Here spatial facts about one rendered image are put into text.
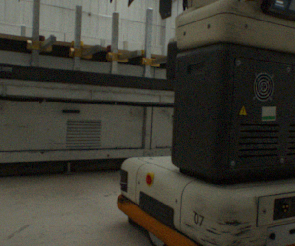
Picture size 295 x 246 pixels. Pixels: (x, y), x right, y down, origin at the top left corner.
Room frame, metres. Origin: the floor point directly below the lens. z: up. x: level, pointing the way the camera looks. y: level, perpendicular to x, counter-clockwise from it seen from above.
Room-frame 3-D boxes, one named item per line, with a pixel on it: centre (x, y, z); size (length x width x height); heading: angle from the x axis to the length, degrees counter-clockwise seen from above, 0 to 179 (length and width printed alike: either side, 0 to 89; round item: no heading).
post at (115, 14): (2.17, 0.24, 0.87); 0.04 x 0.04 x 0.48; 29
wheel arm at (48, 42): (1.89, 0.61, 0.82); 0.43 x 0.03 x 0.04; 29
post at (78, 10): (2.05, 0.46, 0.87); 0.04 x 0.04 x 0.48; 29
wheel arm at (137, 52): (2.13, 0.17, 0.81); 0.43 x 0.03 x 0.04; 29
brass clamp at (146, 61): (2.30, 0.00, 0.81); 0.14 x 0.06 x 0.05; 119
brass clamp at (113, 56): (2.18, 0.22, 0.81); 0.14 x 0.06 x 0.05; 119
